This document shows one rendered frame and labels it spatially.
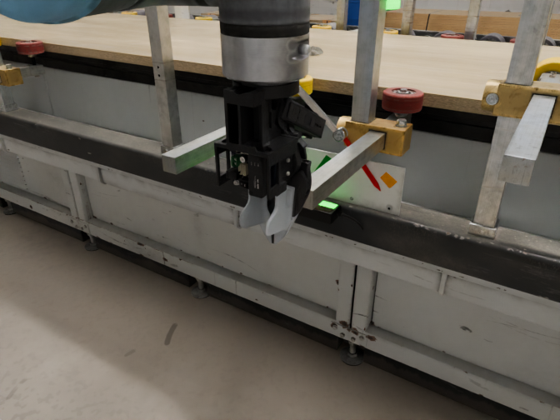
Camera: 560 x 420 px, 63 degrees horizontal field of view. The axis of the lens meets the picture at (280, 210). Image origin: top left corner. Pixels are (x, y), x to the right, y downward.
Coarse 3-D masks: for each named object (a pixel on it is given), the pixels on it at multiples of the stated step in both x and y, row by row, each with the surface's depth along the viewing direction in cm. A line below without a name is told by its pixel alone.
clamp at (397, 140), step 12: (348, 120) 87; (372, 120) 87; (384, 120) 87; (348, 132) 87; (360, 132) 86; (384, 132) 84; (396, 132) 82; (408, 132) 84; (384, 144) 84; (396, 144) 83; (408, 144) 86
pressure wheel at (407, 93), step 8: (392, 88) 94; (400, 88) 94; (408, 88) 94; (384, 96) 91; (392, 96) 89; (400, 96) 89; (408, 96) 88; (416, 96) 89; (384, 104) 92; (392, 104) 90; (400, 104) 89; (408, 104) 89; (416, 104) 89; (400, 112) 90; (408, 112) 90
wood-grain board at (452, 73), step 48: (48, 48) 152; (96, 48) 141; (144, 48) 141; (192, 48) 141; (336, 48) 141; (384, 48) 141; (432, 48) 141; (480, 48) 141; (432, 96) 93; (480, 96) 91
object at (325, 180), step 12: (396, 120) 90; (408, 120) 94; (372, 132) 84; (360, 144) 78; (372, 144) 79; (336, 156) 74; (348, 156) 74; (360, 156) 75; (372, 156) 81; (324, 168) 69; (336, 168) 69; (348, 168) 72; (312, 180) 65; (324, 180) 65; (336, 180) 69; (312, 192) 63; (324, 192) 66; (312, 204) 63
